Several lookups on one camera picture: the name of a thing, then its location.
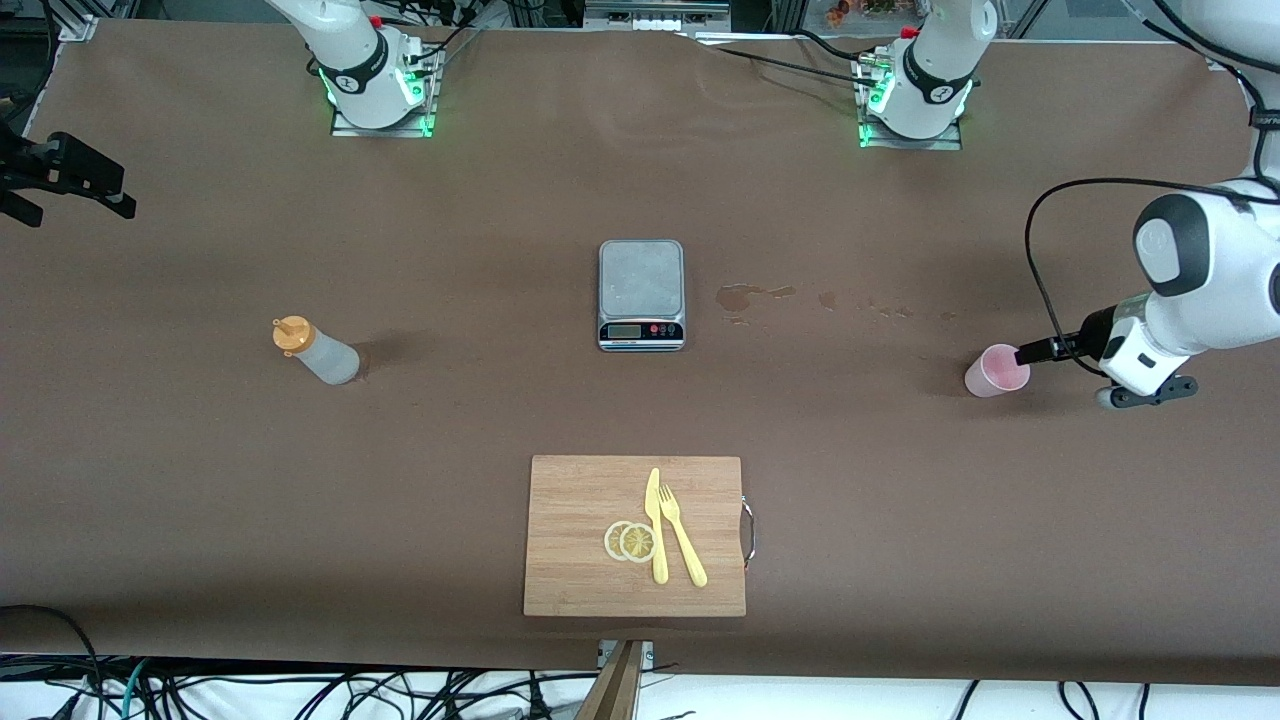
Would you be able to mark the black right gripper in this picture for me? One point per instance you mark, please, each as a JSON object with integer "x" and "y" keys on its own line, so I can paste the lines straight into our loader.
{"x": 52, "y": 165}

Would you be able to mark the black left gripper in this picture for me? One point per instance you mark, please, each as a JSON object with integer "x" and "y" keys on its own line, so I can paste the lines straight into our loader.
{"x": 1092, "y": 333}

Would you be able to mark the pink plastic cup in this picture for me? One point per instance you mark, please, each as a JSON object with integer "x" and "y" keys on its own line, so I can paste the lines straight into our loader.
{"x": 985, "y": 380}

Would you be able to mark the clear sauce bottle orange cap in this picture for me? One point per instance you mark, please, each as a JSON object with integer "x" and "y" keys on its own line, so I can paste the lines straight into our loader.
{"x": 330, "y": 362}

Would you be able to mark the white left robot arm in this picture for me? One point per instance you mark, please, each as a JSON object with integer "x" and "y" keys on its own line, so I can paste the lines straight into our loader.
{"x": 1210, "y": 270}

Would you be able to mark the brown table cover sheet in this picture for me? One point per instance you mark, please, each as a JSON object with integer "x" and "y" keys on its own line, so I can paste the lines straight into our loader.
{"x": 900, "y": 500}

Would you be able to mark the silver digital kitchen scale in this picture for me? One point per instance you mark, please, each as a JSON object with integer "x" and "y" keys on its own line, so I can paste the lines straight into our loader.
{"x": 640, "y": 285}

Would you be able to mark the yellow plastic fork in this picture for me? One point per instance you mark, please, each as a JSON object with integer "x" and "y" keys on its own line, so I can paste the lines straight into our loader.
{"x": 690, "y": 560}

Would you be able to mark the yellow plastic knife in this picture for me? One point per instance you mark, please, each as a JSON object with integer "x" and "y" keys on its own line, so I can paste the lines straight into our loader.
{"x": 658, "y": 560}

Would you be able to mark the yellow lemon slice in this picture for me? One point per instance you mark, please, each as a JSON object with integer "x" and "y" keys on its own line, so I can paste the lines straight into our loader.
{"x": 637, "y": 543}
{"x": 611, "y": 541}

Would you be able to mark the wooden cutting board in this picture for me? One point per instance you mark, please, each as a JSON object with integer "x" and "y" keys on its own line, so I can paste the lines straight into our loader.
{"x": 570, "y": 540}

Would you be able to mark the white power strip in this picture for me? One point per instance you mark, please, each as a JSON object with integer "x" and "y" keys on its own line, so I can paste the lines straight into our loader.
{"x": 655, "y": 20}

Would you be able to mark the aluminium frame profile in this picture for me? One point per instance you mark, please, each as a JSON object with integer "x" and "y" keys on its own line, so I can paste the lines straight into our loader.
{"x": 75, "y": 25}
{"x": 1218, "y": 58}

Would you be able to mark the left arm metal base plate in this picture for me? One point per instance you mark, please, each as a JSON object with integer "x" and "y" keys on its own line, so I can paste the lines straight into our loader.
{"x": 910, "y": 145}

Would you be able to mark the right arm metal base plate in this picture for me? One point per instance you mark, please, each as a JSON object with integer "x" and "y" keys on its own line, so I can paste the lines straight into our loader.
{"x": 385, "y": 132}

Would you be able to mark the small metal bracket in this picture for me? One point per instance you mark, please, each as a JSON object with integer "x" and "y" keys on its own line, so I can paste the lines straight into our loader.
{"x": 648, "y": 654}

